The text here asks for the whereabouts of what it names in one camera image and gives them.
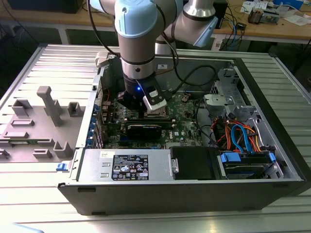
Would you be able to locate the green motherboard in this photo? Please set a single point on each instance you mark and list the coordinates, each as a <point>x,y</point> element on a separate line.
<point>182,126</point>

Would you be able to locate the round coin battery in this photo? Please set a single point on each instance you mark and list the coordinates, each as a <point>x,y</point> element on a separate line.
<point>184,98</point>

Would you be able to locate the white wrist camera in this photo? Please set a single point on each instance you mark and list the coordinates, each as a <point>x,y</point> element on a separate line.
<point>155,100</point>

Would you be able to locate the white paper sheet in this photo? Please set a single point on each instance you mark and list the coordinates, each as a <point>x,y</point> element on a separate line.
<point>298,20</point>

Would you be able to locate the small black adapter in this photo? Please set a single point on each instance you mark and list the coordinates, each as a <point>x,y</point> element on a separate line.
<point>241,26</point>

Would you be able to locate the wooden desk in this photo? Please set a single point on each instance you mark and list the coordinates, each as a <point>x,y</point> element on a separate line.
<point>267,30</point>

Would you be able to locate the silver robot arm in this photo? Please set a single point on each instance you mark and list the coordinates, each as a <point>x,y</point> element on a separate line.
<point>136,46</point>

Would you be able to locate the tall black box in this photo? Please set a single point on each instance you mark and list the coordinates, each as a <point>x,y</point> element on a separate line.
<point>221,14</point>

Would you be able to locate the grey metal box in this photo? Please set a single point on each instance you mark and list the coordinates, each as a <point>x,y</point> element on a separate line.
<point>269,18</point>

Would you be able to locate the blue box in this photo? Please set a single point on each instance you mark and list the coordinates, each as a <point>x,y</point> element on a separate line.
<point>289,3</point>

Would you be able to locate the copper heat sink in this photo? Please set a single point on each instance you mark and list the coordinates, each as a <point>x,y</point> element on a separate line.
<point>255,17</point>

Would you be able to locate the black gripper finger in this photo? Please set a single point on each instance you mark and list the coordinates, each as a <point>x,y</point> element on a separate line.
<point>144,112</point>
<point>127,100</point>

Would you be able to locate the silver power supply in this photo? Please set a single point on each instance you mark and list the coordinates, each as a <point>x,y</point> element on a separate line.
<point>97,165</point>

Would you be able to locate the beige case bracket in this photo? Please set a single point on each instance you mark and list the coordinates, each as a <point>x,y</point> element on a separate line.
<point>102,58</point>

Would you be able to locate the black RAM stick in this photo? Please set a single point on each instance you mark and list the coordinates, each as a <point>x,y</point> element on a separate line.
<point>158,119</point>
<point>167,124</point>

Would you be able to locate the hard disk in blue carrier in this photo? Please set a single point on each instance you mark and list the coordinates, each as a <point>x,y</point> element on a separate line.
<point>245,167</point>

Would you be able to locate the black PC case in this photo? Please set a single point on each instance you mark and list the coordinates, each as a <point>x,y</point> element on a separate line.
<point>170,199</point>

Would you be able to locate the blue case latch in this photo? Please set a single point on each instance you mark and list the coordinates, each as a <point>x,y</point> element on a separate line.
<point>60,167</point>

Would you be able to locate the black graphics card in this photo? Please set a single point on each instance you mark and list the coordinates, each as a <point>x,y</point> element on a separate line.
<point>143,132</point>

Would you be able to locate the grey parts rack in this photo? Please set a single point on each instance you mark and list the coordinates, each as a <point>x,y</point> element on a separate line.
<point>36,131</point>

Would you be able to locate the black computer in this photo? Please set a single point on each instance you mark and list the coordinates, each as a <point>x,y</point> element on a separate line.
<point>43,6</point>

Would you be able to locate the silver metal drive cage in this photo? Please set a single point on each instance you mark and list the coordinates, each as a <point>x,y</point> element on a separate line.
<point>218,102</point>

